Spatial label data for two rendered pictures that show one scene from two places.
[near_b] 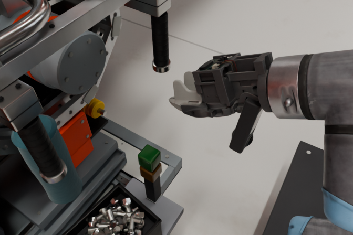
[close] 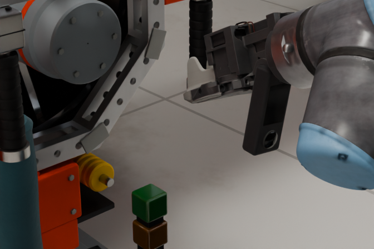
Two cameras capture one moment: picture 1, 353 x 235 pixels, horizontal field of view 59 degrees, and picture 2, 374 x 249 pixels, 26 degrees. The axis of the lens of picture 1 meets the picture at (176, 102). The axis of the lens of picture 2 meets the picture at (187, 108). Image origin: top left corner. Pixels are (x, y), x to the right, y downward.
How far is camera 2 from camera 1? 63 cm
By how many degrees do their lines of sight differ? 26
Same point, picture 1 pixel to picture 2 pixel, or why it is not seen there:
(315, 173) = not seen: outside the picture
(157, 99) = not seen: outside the picture
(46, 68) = (40, 34)
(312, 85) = (308, 23)
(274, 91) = (276, 38)
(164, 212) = not seen: outside the picture
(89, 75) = (90, 61)
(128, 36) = (208, 148)
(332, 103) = (322, 38)
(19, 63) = not seen: outside the picture
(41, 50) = not seen: outside the picture
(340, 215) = (300, 139)
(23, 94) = (10, 14)
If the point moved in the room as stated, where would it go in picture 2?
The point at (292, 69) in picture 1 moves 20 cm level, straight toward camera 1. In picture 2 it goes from (296, 14) to (177, 63)
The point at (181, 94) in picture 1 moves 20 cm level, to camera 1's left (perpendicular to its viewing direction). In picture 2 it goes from (195, 76) to (55, 60)
